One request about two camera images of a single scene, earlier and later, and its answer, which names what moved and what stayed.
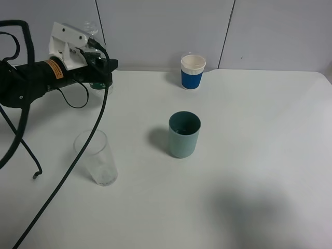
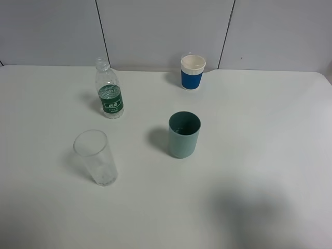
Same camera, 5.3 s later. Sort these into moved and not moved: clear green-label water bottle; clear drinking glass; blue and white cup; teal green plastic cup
Moved: clear green-label water bottle
Not moved: clear drinking glass; teal green plastic cup; blue and white cup
